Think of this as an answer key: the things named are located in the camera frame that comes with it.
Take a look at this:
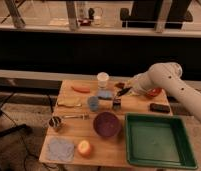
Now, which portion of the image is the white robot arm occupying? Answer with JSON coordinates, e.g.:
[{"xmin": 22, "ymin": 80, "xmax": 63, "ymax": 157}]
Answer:
[{"xmin": 127, "ymin": 62, "xmax": 201, "ymax": 122}]

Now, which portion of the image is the yellow banana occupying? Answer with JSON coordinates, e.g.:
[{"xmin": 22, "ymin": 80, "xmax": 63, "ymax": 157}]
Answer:
[{"xmin": 57, "ymin": 97, "xmax": 81, "ymax": 108}]

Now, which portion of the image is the orange bowl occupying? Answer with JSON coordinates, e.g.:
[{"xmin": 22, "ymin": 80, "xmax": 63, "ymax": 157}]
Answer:
[{"xmin": 146, "ymin": 88, "xmax": 162, "ymax": 98}]

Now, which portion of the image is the small dark tin can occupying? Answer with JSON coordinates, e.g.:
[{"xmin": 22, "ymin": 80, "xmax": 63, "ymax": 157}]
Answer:
[{"xmin": 49, "ymin": 116, "xmax": 62, "ymax": 132}]

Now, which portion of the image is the orange fruit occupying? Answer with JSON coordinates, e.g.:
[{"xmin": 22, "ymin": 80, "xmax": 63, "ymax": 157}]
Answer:
[{"xmin": 77, "ymin": 140, "xmax": 92, "ymax": 157}]

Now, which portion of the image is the purple bowl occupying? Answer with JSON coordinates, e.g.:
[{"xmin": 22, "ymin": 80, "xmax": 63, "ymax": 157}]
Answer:
[{"xmin": 93, "ymin": 112, "xmax": 122, "ymax": 138}]

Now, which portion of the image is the blue grey cloth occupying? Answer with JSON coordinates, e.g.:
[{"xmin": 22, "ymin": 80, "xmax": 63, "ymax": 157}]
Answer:
[{"xmin": 46, "ymin": 138, "xmax": 75, "ymax": 162}]

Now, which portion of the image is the metal spoon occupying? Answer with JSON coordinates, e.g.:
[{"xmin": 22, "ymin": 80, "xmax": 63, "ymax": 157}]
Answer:
[{"xmin": 62, "ymin": 114, "xmax": 89, "ymax": 120}]

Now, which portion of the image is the blue sponge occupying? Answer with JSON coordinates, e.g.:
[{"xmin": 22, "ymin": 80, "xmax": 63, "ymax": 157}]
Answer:
[{"xmin": 97, "ymin": 90, "xmax": 113, "ymax": 100}]

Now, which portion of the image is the brown dried food pile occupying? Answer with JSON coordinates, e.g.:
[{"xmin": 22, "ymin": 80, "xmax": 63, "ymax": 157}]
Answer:
[{"xmin": 115, "ymin": 82, "xmax": 125, "ymax": 89}]

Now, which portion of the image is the orange carrot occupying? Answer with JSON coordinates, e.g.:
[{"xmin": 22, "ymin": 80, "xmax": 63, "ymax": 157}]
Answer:
[{"xmin": 71, "ymin": 86, "xmax": 90, "ymax": 93}]

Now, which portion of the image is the blue cup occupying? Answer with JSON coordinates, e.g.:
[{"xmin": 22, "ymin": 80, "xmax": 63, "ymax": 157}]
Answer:
[{"xmin": 87, "ymin": 96, "xmax": 99, "ymax": 112}]

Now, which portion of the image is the black rectangular block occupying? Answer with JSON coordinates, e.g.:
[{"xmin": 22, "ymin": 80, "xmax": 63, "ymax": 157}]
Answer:
[{"xmin": 150, "ymin": 103, "xmax": 170, "ymax": 113}]

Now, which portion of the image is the black dish brush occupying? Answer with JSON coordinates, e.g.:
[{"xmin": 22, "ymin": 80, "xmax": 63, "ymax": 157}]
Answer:
[{"xmin": 112, "ymin": 87, "xmax": 130, "ymax": 110}]

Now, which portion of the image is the white plastic cup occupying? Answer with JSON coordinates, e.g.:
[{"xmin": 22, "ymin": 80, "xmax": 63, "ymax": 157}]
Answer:
[{"xmin": 97, "ymin": 72, "xmax": 109, "ymax": 89}]

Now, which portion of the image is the green plastic tray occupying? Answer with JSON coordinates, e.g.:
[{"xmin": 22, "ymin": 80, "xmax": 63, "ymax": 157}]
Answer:
[{"xmin": 125, "ymin": 113, "xmax": 198, "ymax": 170}]

